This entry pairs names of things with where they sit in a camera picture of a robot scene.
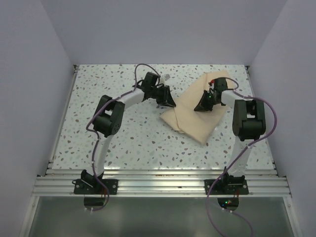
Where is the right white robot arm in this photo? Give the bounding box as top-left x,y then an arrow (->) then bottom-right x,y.
194,77 -> 266,177

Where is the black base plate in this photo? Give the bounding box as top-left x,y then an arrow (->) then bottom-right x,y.
210,176 -> 249,195
72,179 -> 119,195

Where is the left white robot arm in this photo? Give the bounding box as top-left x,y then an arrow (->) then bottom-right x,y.
80,72 -> 176,194

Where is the beige surgical cloth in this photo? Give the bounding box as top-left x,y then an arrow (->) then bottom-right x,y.
160,71 -> 230,145

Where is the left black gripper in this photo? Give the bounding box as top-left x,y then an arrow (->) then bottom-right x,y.
150,85 -> 176,107

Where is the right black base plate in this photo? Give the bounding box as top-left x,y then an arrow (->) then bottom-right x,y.
210,176 -> 249,195

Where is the aluminium mounting rail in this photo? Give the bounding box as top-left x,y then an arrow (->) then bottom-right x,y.
32,169 -> 291,198

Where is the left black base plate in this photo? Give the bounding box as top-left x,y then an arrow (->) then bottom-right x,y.
72,179 -> 119,195

